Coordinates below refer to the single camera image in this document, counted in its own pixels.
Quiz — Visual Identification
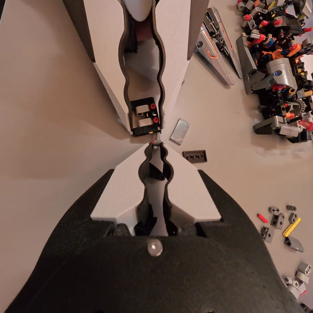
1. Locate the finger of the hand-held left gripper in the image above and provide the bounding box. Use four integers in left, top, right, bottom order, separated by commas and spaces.
84, 0, 131, 131
152, 0, 192, 129

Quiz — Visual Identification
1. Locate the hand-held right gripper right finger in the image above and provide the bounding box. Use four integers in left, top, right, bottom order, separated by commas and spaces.
159, 142, 222, 223

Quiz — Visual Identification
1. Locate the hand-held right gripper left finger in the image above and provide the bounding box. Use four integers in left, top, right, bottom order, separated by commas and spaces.
90, 143, 152, 223

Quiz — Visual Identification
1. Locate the black lego frame assembly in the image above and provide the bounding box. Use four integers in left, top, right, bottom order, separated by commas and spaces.
128, 97, 162, 137

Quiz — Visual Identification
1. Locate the black curved lego beam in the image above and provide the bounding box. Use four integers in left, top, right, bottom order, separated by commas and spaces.
148, 163, 166, 181

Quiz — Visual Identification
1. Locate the black three-hole lego plate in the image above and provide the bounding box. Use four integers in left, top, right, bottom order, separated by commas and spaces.
182, 150, 208, 163

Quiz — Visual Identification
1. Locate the grey flat lego tile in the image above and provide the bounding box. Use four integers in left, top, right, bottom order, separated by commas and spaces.
169, 118, 191, 146

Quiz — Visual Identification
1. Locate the pile of loose lego pieces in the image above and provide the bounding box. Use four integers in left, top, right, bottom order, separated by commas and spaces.
257, 205, 313, 313

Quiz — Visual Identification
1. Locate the partly built lego car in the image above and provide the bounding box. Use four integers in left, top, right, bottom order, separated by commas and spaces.
236, 0, 313, 143

